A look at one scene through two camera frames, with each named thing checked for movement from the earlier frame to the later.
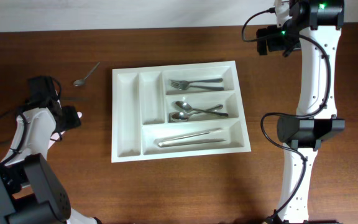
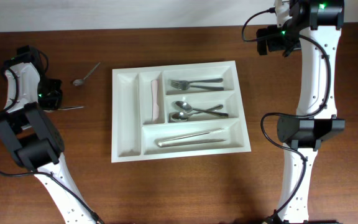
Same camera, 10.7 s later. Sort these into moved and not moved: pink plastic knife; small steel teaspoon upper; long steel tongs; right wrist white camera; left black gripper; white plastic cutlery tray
Moved: pink plastic knife; left black gripper
Not moved: white plastic cutlery tray; small steel teaspoon upper; long steel tongs; right wrist white camera
